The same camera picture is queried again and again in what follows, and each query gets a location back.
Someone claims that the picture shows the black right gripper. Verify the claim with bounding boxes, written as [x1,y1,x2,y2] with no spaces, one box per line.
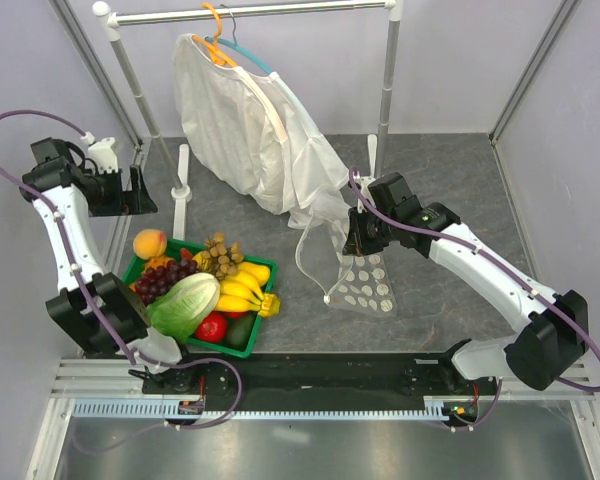
[343,204,398,256]

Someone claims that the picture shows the orange peach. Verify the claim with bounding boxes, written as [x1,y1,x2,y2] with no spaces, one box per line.
[132,229,167,260]

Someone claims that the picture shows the clear dotted zip top bag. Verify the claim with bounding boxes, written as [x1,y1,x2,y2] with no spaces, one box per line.
[295,212,398,318]

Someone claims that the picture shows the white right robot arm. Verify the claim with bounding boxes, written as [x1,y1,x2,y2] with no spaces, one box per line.
[343,169,589,394]

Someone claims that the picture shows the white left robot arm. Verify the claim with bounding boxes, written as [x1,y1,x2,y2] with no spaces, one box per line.
[20,134,200,393]

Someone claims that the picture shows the silver clothes rack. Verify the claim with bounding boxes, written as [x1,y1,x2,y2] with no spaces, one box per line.
[92,1,404,239]

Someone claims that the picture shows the orange fruit in basket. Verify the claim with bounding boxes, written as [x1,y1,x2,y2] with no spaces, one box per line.
[143,255,177,272]

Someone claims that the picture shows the purple grape bunch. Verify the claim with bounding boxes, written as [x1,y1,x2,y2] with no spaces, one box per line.
[131,258,198,306]

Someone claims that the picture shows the brown longan bunch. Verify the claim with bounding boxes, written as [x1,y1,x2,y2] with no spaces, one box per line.
[197,232,245,280]

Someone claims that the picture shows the green lettuce head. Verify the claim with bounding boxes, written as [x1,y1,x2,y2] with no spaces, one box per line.
[147,273,220,343]

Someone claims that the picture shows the green plastic basket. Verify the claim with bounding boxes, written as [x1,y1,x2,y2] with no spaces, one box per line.
[124,235,280,358]

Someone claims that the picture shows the white hanging shirt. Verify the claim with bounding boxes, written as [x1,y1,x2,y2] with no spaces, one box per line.
[173,34,348,229]

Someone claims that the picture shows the yellow banana bunch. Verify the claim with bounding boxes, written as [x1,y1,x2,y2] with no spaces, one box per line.
[215,262,281,318]

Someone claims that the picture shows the red tomato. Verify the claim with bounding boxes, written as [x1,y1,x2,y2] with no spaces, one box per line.
[194,311,228,344]

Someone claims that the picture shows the dark green avocado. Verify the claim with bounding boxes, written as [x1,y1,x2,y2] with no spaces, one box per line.
[224,313,257,351]

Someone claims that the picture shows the orange clothes hanger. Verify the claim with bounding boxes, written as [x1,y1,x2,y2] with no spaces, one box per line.
[191,2,237,68]

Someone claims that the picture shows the teal clothes hanger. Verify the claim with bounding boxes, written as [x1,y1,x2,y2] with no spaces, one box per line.
[218,38,275,75]

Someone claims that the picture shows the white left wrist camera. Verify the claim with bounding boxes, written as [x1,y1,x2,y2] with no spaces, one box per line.
[80,132,120,173]

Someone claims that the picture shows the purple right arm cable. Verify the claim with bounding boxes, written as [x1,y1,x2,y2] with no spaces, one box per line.
[348,167,600,392]

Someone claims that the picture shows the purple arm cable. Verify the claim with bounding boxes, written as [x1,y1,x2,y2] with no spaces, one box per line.
[348,167,600,392]
[0,109,149,369]

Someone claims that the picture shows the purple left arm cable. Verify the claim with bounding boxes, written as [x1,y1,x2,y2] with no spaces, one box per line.
[0,109,149,369]

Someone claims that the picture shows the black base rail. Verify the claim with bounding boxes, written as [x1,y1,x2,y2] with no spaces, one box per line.
[140,353,497,411]

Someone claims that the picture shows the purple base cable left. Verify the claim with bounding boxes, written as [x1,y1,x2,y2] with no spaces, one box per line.
[72,362,246,454]

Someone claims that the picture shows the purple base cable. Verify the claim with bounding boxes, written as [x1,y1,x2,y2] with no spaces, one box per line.
[442,392,502,434]
[72,362,246,454]

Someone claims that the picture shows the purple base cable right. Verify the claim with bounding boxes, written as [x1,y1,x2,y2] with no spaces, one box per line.
[442,392,502,434]

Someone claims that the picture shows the grey slotted cable duct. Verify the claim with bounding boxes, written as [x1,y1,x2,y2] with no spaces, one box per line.
[72,398,452,421]

